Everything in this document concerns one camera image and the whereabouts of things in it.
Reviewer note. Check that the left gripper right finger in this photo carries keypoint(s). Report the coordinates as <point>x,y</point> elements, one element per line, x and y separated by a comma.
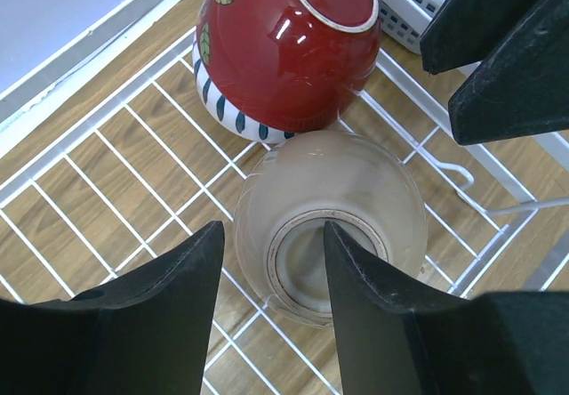
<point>396,335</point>

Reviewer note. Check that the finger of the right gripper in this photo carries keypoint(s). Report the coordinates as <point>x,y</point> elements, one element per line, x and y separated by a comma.
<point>465,31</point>

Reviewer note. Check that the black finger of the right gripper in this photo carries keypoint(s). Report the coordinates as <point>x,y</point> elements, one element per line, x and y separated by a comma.
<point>521,88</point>

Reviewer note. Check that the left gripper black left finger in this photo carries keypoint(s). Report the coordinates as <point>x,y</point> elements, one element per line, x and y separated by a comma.
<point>146,332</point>

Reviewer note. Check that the black bowl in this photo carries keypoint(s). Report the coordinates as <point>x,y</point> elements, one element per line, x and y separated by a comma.
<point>299,186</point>

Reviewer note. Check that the white wire dish rack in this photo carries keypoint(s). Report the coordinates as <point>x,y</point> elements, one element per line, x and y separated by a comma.
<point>117,187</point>

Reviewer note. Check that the white bowl red outside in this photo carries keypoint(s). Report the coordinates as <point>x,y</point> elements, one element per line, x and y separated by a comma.
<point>293,65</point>

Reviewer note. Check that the white striped bowl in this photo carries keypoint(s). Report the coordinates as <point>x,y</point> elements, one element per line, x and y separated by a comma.
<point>226,113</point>

